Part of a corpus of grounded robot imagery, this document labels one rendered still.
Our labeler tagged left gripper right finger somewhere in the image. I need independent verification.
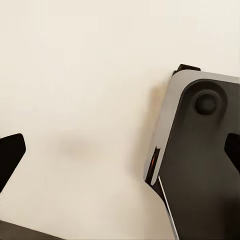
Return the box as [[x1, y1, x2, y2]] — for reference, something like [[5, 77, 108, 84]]
[[224, 132, 240, 173]]

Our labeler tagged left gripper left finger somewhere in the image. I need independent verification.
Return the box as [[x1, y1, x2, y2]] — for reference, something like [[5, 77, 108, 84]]
[[0, 133, 26, 193]]

